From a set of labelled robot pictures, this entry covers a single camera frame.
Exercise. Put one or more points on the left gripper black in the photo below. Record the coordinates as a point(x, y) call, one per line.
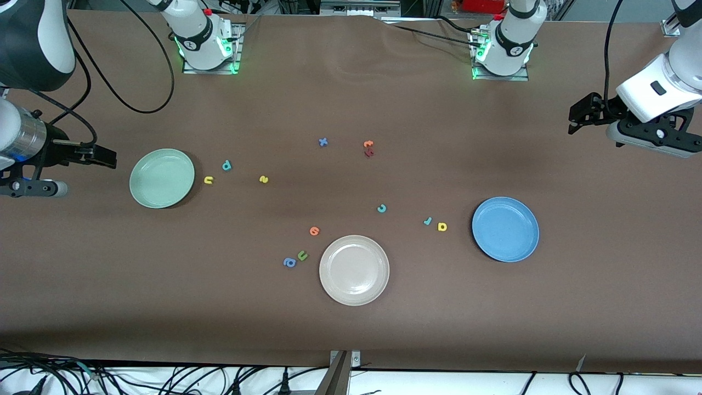
point(600, 107)

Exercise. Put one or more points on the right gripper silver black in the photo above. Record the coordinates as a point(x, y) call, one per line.
point(56, 147)

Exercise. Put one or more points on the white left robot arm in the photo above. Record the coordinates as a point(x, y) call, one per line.
point(515, 33)

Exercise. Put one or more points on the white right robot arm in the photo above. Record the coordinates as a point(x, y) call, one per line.
point(194, 33)

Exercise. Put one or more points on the green plate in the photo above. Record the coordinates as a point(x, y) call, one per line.
point(162, 178)

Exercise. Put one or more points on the red box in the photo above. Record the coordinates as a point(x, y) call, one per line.
point(482, 5)

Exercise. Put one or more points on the blue plate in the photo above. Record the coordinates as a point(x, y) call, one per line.
point(505, 229)

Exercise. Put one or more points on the blue foam letter a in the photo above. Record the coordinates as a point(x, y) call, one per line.
point(294, 263)

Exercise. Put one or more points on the grey metal rack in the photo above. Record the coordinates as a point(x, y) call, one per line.
point(356, 8)

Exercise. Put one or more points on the white paper tag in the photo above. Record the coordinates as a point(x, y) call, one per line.
point(581, 362)

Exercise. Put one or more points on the beige plate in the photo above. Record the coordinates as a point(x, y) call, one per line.
point(354, 270)

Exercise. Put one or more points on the brown table cover mat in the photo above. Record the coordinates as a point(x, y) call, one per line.
point(351, 329)

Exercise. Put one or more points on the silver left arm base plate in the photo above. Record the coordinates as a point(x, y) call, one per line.
point(504, 78)

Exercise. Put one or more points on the aluminium frame corner bracket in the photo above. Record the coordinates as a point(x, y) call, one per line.
point(670, 27)

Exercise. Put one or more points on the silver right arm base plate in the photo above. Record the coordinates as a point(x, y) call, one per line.
point(237, 52)

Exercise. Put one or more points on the dark grey metal post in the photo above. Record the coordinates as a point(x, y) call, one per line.
point(334, 381)

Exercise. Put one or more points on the small silver bracket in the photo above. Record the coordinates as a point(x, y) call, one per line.
point(355, 359)

